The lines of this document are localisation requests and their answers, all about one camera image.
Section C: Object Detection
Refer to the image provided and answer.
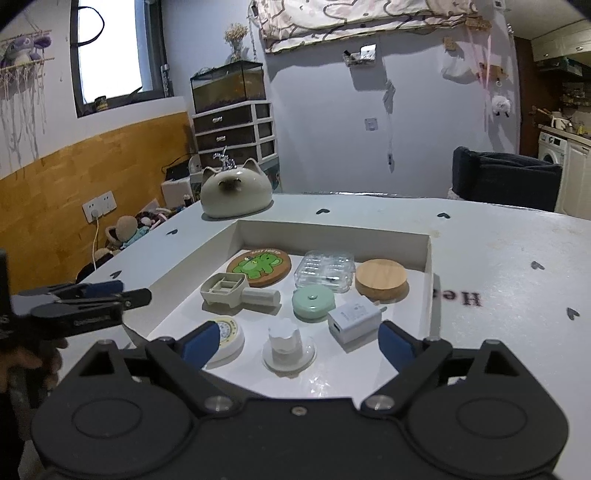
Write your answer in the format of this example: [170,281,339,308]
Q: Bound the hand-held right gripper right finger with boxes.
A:
[361,320,518,413]

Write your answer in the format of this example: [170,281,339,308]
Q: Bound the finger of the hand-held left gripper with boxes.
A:
[11,280,126,306]
[30,288,153,340]

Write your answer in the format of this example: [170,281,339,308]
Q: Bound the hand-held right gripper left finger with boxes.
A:
[78,322,239,416]

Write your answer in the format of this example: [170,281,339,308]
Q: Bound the round yellow label tin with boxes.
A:
[202,316,246,370]

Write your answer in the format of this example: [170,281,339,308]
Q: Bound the white charger plug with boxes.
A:
[327,297,388,345]

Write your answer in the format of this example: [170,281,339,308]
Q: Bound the beige plastic handle tool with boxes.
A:
[199,272,281,311]

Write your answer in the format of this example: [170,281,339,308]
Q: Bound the round wooden lid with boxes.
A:
[354,259,410,304]

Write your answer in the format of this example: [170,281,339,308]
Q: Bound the mint green tape measure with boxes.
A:
[291,283,343,323]

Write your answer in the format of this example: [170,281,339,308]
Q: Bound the green frog coaster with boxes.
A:
[226,247,293,288]

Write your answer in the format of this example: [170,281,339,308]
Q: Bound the clear plastic case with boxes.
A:
[294,250,356,295]

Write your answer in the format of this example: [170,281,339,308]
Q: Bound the white cardboard box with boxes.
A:
[121,219,440,400]

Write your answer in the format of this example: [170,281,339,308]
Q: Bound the person's left hand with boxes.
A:
[0,342,62,394]

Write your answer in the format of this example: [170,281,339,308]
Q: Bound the pile of plush toys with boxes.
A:
[76,207,186,283]

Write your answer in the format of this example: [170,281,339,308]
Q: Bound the white storage bin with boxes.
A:
[161,177,204,212]

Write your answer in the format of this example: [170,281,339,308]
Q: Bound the cat-shaped ceramic pot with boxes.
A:
[199,158,273,219]

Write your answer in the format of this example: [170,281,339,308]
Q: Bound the silver metal ornament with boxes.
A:
[212,146,236,172]

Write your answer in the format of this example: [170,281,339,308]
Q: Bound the dark blue chair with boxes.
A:
[451,146,563,213]

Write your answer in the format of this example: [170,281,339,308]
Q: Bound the white drawer unit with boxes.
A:
[191,100,280,170]

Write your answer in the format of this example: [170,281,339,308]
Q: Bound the purple plush toy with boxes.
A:
[0,34,52,70]

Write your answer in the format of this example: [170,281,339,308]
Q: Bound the window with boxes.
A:
[69,0,168,117]

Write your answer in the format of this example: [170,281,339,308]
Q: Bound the glass fish tank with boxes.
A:
[190,59,268,114]

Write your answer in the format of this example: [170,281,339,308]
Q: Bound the white lower kitchen cabinets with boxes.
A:
[554,138,591,219]

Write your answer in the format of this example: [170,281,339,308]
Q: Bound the white kitchen cabinets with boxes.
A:
[530,21,591,75]
[554,138,591,219]

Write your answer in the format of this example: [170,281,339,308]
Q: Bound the white washing machine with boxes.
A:
[537,131,570,165]

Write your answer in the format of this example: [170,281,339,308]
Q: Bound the white plastic bag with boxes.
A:
[440,54,481,85]

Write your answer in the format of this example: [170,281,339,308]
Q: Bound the dried flower vase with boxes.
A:
[224,23,249,64]

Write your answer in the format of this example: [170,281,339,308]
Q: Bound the wooden hook rack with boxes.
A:
[479,64,507,86]

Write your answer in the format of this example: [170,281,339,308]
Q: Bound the printed blanket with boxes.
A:
[251,0,481,54]

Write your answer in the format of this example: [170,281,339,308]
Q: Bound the white upper kitchen cabinets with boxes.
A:
[530,21,591,75]

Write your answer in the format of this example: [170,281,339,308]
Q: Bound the white power cord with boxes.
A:
[89,210,103,274]

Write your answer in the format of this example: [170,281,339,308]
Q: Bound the white wall power outlet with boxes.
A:
[82,190,116,223]

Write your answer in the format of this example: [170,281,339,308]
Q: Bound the macrame wall hanging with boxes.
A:
[0,31,55,177]

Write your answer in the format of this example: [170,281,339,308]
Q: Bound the hanging white cable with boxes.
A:
[383,80,398,174]

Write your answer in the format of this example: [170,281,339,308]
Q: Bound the black looped cable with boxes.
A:
[69,6,105,45]

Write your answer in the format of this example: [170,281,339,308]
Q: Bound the small wall shelf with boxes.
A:
[342,43,378,68]

